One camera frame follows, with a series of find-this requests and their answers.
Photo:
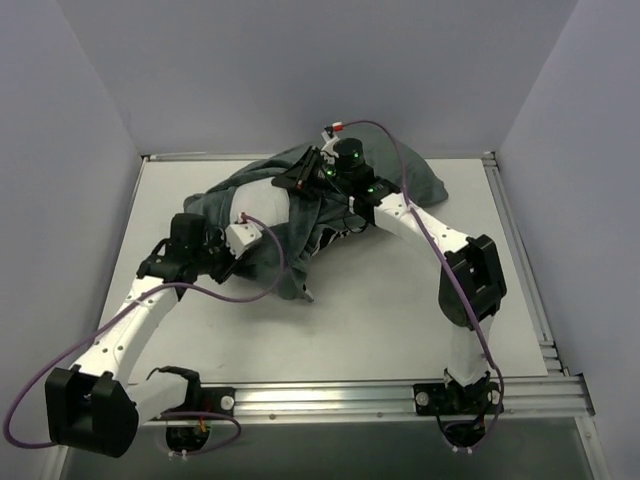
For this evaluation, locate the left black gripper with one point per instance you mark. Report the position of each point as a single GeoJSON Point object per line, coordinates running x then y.
{"type": "Point", "coordinates": [220, 265]}

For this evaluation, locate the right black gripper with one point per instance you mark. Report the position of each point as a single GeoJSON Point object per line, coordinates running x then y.
{"type": "Point", "coordinates": [304, 171]}

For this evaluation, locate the zebra and green pillowcase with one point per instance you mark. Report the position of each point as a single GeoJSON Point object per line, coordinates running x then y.
{"type": "Point", "coordinates": [315, 224]}

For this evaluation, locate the white pillow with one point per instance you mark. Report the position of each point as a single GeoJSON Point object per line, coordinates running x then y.
{"type": "Point", "coordinates": [261, 200]}

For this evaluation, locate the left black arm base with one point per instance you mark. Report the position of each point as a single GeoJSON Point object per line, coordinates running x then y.
{"type": "Point", "coordinates": [201, 426]}

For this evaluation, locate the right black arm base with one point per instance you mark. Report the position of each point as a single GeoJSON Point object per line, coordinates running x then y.
{"type": "Point", "coordinates": [460, 412]}

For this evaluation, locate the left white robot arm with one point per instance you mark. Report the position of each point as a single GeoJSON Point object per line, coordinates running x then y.
{"type": "Point", "coordinates": [90, 405]}

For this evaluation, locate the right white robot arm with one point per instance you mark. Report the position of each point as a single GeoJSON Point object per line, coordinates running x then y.
{"type": "Point", "coordinates": [472, 283]}

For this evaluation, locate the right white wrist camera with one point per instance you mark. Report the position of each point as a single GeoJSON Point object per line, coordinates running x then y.
{"type": "Point", "coordinates": [330, 137]}

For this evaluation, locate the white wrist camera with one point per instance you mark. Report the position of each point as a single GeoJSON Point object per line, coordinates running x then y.
{"type": "Point", "coordinates": [241, 236]}
{"type": "Point", "coordinates": [330, 137]}

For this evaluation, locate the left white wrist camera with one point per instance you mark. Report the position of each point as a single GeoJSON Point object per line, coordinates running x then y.
{"type": "Point", "coordinates": [241, 236]}

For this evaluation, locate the aluminium mounting rail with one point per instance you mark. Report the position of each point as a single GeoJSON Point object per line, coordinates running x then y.
{"type": "Point", "coordinates": [556, 396]}

